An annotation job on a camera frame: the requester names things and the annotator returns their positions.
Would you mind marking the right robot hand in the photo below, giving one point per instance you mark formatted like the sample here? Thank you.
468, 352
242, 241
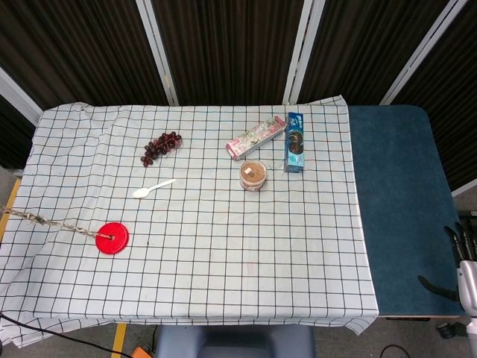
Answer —
467, 279

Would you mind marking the red disc with hole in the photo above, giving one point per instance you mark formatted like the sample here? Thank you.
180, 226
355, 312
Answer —
117, 242

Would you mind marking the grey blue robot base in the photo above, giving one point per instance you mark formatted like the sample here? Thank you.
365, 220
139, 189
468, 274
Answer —
234, 341

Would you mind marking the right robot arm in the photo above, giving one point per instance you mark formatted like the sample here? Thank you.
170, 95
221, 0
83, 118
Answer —
471, 326

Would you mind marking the black caster wheel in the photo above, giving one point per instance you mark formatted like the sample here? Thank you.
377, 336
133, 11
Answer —
449, 330

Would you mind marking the blue cookie box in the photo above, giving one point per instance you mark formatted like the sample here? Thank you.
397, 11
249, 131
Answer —
294, 156

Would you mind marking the clear jar brown paste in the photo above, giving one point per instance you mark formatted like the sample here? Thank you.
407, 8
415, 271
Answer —
253, 175

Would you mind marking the white black grid tablecloth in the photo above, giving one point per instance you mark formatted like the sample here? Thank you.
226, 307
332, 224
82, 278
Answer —
223, 242

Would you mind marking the pink floral carton box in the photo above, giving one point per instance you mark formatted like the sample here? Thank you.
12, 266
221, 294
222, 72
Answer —
253, 138

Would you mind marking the dark red grape bunch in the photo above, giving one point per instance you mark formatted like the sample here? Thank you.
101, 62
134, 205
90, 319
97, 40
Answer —
160, 145

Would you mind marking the orange floor object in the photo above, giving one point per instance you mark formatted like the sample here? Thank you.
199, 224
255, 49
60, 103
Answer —
139, 353

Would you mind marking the white plastic spoon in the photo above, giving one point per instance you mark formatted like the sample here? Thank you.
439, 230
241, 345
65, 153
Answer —
141, 192

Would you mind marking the white screen frame post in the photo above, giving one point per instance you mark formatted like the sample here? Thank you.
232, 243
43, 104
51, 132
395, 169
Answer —
421, 52
302, 52
18, 91
158, 52

